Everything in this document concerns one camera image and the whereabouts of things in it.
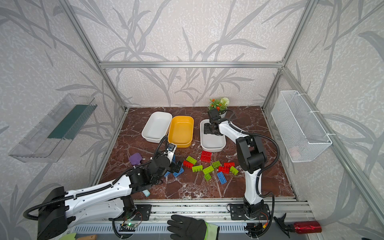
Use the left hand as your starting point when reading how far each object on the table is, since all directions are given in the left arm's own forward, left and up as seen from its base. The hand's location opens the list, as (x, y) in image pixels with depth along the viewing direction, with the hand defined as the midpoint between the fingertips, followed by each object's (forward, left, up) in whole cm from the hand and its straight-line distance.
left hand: (177, 150), depth 79 cm
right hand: (+24, -19, -9) cm, 31 cm away
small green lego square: (-9, -16, -14) cm, 24 cm away
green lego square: (-2, -22, -14) cm, 26 cm away
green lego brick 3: (-6, -32, -13) cm, 35 cm away
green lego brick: (-5, -11, -13) cm, 18 cm away
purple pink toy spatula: (+3, +29, -17) cm, 34 cm away
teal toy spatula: (-18, +16, -13) cm, 28 cm away
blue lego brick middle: (-8, +1, -14) cm, 16 cm away
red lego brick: (-3, -5, -12) cm, 14 cm away
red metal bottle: (-32, -60, -8) cm, 69 cm away
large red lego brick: (+4, -16, -15) cm, 22 cm away
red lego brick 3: (-5, -26, -14) cm, 30 cm away
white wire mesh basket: (-3, -55, +20) cm, 58 cm away
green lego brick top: (+1, -7, -15) cm, 16 cm away
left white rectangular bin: (+28, +21, -17) cm, 39 cm away
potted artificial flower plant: (+36, -26, -1) cm, 44 cm away
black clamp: (-33, -52, -11) cm, 62 cm away
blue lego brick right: (-10, -25, -13) cm, 30 cm away
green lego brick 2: (-5, -17, -14) cm, 23 cm away
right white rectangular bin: (+11, -19, -11) cm, 24 cm away
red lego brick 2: (-3, -29, -13) cm, 32 cm away
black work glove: (-33, -9, -13) cm, 37 cm away
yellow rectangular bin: (+23, +2, -15) cm, 28 cm away
